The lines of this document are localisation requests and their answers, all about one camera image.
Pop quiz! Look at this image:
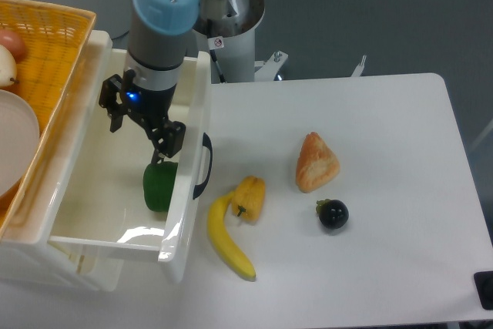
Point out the orange woven basket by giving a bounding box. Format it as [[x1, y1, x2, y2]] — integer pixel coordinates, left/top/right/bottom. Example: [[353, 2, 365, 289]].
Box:
[[1, 0, 96, 234]]

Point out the pale pear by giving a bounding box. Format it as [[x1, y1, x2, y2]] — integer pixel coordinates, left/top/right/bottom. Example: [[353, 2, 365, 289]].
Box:
[[0, 45, 19, 88]]

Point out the black object at table edge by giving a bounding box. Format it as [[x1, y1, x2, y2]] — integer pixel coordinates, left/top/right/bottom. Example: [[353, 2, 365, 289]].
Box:
[[474, 271, 493, 311]]

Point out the white drawer cabinet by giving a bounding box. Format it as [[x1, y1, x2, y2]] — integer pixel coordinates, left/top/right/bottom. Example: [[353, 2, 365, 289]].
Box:
[[0, 29, 125, 293]]

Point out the pink plate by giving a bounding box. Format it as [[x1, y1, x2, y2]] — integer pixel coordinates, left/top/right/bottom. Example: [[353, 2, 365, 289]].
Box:
[[1, 90, 39, 196]]

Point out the yellow bell pepper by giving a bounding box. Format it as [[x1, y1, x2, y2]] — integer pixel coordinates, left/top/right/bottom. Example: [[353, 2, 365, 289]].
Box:
[[231, 176, 266, 223]]

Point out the dark purple mangosteen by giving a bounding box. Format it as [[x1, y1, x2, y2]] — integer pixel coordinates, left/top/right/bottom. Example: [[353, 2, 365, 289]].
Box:
[[316, 199, 349, 230]]

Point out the triangular bread pastry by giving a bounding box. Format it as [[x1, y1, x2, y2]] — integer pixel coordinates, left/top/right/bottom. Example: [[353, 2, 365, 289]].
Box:
[[295, 132, 340, 193]]

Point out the green bell pepper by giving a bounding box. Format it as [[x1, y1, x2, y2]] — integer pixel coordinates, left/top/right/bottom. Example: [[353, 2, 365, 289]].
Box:
[[143, 161, 178, 213]]

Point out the open white upper drawer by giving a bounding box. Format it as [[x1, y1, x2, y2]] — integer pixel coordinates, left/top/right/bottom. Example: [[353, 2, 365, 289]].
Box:
[[52, 52, 213, 283]]

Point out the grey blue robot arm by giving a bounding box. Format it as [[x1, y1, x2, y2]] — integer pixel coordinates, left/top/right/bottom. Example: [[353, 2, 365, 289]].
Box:
[[99, 0, 265, 163]]

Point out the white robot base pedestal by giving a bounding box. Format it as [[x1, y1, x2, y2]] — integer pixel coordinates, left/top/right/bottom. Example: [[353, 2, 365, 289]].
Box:
[[194, 0, 288, 83]]

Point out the red apple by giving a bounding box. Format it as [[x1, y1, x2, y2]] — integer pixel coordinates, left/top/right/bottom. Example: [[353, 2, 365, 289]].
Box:
[[0, 29, 27, 62]]

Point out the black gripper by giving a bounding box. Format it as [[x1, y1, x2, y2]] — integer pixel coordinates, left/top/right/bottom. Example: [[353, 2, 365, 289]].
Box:
[[99, 69, 186, 164]]

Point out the yellow banana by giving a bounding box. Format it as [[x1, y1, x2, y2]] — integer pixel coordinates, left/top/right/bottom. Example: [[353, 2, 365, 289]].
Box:
[[206, 191, 257, 281]]

